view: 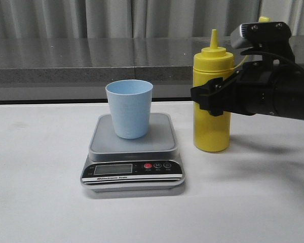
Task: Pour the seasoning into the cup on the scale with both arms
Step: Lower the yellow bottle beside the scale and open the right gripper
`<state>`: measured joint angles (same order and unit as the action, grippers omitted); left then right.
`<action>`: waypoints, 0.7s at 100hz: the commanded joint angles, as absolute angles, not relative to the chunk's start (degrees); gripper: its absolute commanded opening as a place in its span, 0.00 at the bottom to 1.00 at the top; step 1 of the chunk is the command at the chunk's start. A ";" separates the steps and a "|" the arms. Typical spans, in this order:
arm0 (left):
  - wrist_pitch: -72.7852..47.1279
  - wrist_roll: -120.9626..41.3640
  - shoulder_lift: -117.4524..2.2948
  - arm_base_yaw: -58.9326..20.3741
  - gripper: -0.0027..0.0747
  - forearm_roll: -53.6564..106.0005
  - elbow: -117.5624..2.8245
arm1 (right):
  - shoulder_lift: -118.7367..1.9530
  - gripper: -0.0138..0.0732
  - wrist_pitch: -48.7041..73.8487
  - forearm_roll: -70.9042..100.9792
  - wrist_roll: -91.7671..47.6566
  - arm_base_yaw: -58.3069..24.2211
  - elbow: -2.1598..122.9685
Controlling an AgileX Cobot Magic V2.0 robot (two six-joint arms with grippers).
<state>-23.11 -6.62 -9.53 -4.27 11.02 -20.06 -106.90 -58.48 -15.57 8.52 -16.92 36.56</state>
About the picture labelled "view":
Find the light blue plastic cup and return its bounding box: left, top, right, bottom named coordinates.
left=105, top=79, right=153, bottom=139

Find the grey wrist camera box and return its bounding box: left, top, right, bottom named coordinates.
left=230, top=21, right=291, bottom=49

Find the silver electronic kitchen scale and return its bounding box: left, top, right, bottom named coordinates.
left=81, top=113, right=185, bottom=192

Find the yellow squeeze bottle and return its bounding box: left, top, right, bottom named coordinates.
left=193, top=29, right=236, bottom=152

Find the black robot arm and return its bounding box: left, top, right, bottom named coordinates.
left=191, top=61, right=304, bottom=120

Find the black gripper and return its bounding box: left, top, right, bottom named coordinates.
left=191, top=61, right=281, bottom=116

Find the grey curtain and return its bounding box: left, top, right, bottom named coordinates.
left=0, top=1, right=304, bottom=39

